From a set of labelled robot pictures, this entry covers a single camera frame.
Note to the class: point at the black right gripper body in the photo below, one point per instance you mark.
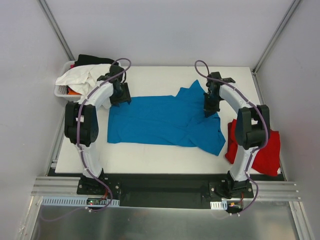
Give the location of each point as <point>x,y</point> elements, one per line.
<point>211,107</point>

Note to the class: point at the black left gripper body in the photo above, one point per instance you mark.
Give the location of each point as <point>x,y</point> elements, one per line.
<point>120,98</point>

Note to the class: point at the blue t-shirt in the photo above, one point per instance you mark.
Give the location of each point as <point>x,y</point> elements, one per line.
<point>167,120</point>

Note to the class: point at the white laundry basket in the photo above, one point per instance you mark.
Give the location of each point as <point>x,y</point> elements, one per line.
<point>65,92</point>

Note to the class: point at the red t-shirt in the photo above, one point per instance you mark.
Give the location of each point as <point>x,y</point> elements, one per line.
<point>267,160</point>

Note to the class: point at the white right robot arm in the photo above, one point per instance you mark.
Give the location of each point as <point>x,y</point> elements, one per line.
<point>252,130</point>

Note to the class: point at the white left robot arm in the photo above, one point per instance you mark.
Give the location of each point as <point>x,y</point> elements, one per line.
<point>81,120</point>

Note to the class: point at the white t-shirt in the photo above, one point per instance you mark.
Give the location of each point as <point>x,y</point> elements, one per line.
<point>82,80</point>

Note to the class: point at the orange garment in basket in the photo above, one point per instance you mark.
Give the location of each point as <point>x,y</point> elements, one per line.
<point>72,92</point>

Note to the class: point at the black t-shirt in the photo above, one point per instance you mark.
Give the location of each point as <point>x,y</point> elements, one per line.
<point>84,60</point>

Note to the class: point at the black robot base mount plate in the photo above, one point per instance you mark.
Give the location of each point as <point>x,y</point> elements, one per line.
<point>178,191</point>

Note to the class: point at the white slotted cable duct right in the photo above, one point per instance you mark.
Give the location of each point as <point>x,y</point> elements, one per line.
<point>218,205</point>

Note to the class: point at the white slotted cable duct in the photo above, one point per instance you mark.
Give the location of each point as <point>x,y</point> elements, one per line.
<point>78,202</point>
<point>218,205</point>

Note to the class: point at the aluminium frame post left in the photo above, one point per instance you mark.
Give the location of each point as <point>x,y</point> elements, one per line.
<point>56,28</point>

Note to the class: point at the aluminium frame post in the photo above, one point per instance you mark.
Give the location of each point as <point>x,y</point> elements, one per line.
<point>284,22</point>
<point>56,28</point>

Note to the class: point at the white slotted cable duct left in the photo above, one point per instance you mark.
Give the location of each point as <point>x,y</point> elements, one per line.
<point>78,202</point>

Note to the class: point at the aluminium table edge rail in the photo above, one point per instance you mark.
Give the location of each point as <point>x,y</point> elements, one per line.
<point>278,191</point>

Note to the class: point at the aluminium frame post right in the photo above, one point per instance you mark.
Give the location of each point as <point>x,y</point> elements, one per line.
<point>284,22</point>

